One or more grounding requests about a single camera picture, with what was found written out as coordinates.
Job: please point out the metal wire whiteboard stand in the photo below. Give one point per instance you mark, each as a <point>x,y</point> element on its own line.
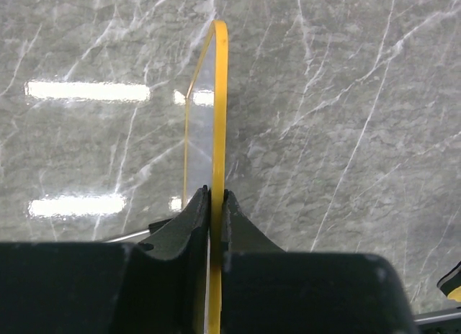
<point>151,229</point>

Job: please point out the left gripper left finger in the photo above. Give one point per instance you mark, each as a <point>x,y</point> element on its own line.
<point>154,286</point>

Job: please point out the aluminium mounting rail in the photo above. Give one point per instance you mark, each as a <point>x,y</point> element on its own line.
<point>438,318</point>

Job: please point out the yellow framed whiteboard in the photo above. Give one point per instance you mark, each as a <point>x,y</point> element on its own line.
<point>204,152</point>

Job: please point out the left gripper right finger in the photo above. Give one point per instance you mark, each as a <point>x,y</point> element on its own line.
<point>269,290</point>

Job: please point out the yellow bone-shaped eraser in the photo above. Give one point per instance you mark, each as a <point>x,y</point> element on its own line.
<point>450,284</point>

